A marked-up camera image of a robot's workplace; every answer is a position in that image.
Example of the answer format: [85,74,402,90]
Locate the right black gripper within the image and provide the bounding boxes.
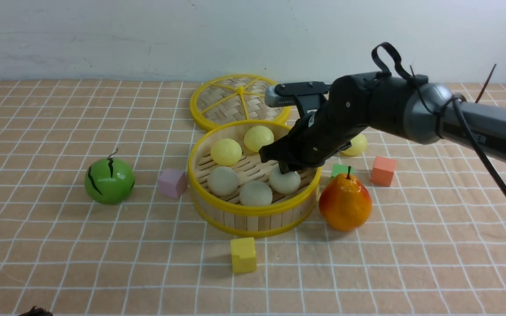
[259,74,381,172]

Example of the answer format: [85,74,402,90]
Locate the white bun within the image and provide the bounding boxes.
[268,165,301,195]
[207,166,239,196]
[239,180,273,207]

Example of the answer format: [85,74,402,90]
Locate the yellow bun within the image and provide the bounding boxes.
[341,133,368,157]
[243,125,275,153]
[210,138,242,166]

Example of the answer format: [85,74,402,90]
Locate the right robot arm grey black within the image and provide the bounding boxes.
[259,73,506,171]

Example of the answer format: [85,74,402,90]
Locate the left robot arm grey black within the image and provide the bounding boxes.
[18,306,54,316]

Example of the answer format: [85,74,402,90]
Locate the bamboo steamer tray yellow rim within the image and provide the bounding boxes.
[187,120,322,238]

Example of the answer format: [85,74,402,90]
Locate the woven bamboo steamer lid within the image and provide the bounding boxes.
[189,74,291,131]

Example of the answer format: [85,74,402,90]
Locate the green cube block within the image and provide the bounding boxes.
[331,163,354,179]

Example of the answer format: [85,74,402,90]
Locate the orange red toy pear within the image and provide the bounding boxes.
[318,166,373,233]

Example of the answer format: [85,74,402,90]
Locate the orange cube block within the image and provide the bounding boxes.
[370,156,397,187]

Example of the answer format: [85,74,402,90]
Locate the yellow cube block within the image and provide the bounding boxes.
[230,237,257,274]

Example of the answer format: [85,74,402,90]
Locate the purple cube block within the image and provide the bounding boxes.
[157,169,188,199]

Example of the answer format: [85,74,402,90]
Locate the green toy watermelon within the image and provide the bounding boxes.
[84,148,135,205]

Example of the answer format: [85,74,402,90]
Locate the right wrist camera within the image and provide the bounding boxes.
[264,81,331,117]

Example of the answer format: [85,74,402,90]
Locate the right black cable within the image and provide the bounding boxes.
[371,42,506,237]

